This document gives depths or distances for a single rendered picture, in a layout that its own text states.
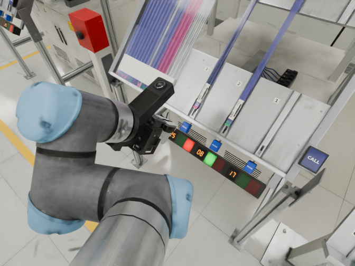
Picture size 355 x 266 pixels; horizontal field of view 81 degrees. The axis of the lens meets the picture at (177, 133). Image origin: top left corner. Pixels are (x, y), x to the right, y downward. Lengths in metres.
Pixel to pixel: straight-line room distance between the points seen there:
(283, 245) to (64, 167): 1.17
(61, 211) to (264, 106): 0.51
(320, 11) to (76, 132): 0.62
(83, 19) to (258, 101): 0.86
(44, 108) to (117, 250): 0.17
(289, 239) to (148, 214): 1.16
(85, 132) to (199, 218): 1.02
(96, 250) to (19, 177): 1.48
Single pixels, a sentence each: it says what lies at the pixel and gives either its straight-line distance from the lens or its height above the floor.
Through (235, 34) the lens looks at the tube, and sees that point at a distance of 0.67.
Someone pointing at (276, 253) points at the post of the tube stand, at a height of 0.01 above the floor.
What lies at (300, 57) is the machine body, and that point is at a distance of 1.25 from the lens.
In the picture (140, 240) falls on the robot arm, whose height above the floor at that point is 1.00.
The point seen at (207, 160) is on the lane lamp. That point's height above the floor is 0.66.
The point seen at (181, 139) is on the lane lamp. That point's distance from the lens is 0.66.
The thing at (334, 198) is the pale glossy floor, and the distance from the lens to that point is 1.57.
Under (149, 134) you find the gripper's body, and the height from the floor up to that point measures 0.86.
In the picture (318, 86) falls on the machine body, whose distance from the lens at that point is 1.09.
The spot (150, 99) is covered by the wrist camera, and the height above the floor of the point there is 0.91.
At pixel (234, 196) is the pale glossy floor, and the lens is 1.32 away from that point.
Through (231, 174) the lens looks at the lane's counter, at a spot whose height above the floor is 0.66.
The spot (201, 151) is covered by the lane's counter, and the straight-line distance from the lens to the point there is 0.64.
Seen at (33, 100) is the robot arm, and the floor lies 1.03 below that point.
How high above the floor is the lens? 1.19
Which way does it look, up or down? 52 degrees down
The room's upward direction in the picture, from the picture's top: straight up
